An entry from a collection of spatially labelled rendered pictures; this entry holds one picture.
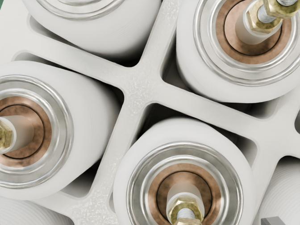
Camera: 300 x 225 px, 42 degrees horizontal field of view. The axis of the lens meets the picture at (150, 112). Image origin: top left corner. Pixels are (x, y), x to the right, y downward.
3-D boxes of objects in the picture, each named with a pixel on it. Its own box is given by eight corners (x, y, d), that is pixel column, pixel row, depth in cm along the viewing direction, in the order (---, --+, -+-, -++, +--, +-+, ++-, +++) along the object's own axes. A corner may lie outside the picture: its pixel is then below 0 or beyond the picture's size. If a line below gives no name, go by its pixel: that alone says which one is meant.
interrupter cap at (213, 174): (263, 175, 25) (266, 177, 25) (206, 275, 26) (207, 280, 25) (161, 119, 26) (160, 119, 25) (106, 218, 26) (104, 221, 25)
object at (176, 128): (239, 141, 43) (286, 170, 25) (197, 216, 44) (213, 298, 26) (163, 99, 43) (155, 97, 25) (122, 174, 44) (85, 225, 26)
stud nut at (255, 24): (282, 29, 22) (287, 27, 21) (252, 38, 22) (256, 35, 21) (273, -5, 22) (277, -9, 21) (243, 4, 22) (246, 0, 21)
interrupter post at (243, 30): (275, 40, 25) (290, 31, 22) (238, 51, 25) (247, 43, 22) (264, 4, 25) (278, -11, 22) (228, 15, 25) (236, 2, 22)
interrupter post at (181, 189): (209, 190, 26) (214, 203, 22) (191, 222, 26) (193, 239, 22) (177, 172, 26) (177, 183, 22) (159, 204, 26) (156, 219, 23)
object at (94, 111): (116, 168, 44) (76, 215, 26) (34, 153, 45) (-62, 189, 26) (131, 84, 44) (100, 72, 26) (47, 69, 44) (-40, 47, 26)
